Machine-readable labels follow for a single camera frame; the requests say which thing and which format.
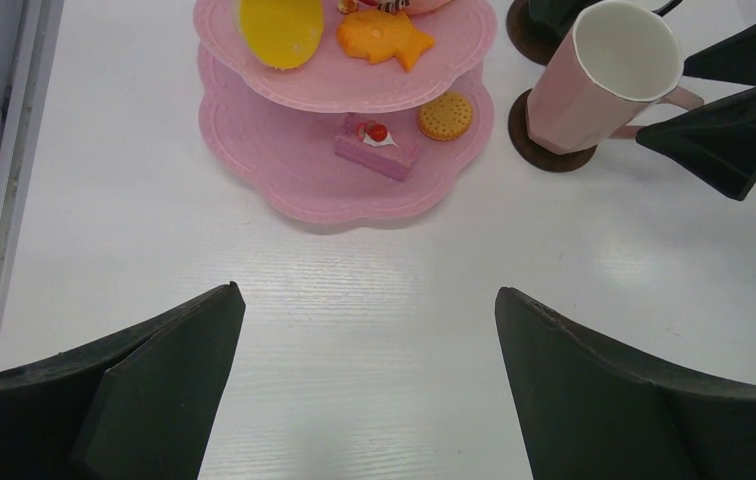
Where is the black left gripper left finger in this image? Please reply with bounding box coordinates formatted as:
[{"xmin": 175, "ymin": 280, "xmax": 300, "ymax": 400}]
[{"xmin": 0, "ymin": 282, "xmax": 245, "ymax": 479}]

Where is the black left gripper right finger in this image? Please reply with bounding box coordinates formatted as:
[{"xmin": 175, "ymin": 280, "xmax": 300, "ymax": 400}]
[{"xmin": 495, "ymin": 287, "xmax": 756, "ymax": 479}]

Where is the pink teacup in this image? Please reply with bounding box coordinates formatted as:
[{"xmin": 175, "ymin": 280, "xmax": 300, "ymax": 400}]
[{"xmin": 527, "ymin": 1, "xmax": 705, "ymax": 154}]

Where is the dark wooden coaster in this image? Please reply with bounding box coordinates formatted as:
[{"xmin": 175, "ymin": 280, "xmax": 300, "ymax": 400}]
[
  {"xmin": 506, "ymin": 0, "xmax": 562, "ymax": 66},
  {"xmin": 507, "ymin": 90, "xmax": 597, "ymax": 173}
]

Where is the orange round macaron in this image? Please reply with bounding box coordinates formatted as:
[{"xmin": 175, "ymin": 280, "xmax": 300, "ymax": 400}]
[{"xmin": 417, "ymin": 91, "xmax": 474, "ymax": 141}]

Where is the pink green cube cake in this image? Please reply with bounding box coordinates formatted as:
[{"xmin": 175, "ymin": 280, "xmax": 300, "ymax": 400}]
[{"xmin": 334, "ymin": 113, "xmax": 420, "ymax": 181}]

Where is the orange flower cookie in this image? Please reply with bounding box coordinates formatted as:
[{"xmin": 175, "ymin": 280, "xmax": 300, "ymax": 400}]
[{"xmin": 336, "ymin": 10, "xmax": 436, "ymax": 73}]

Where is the yellow round cake slice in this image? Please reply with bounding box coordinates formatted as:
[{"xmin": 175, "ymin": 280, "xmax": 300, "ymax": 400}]
[{"xmin": 238, "ymin": 0, "xmax": 325, "ymax": 70}]

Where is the black mug white inside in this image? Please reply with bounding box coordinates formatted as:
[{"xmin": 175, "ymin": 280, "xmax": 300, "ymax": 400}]
[{"xmin": 528, "ymin": 0, "xmax": 682, "ymax": 38}]

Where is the pink three-tier cake stand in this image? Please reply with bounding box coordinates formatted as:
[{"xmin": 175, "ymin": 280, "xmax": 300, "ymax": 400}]
[{"xmin": 193, "ymin": 1, "xmax": 498, "ymax": 224}]

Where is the aluminium frame rail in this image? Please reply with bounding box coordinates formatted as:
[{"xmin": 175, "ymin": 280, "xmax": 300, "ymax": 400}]
[{"xmin": 0, "ymin": 0, "xmax": 67, "ymax": 384}]

